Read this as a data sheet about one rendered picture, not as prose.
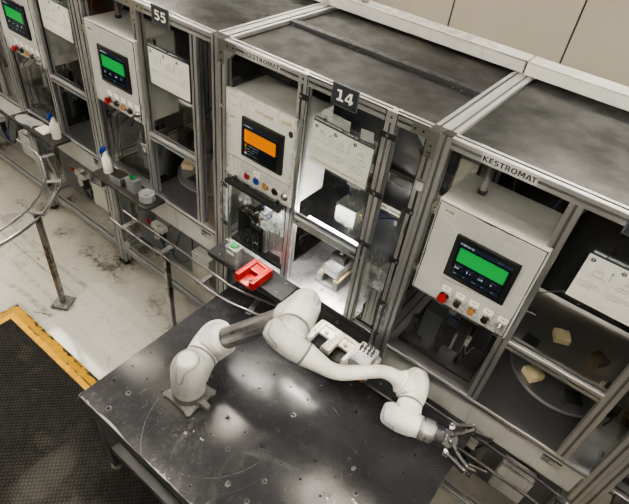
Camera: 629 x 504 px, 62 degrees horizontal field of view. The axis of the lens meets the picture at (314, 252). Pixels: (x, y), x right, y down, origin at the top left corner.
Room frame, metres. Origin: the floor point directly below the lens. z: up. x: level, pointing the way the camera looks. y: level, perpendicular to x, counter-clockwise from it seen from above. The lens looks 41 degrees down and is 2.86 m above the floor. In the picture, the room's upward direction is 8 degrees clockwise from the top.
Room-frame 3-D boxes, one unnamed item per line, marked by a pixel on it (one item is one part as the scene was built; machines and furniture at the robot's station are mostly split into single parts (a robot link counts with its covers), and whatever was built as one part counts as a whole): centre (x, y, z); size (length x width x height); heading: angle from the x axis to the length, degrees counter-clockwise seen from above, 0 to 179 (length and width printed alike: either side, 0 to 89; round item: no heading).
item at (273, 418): (1.30, 0.06, 0.66); 1.50 x 1.06 x 0.04; 57
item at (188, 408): (1.34, 0.47, 0.71); 0.22 x 0.18 x 0.06; 57
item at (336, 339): (1.60, -0.21, 0.84); 0.36 x 0.14 x 0.10; 57
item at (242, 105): (2.19, 0.26, 1.60); 0.42 x 0.29 x 0.46; 57
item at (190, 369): (1.36, 0.48, 0.85); 0.18 x 0.16 x 0.22; 164
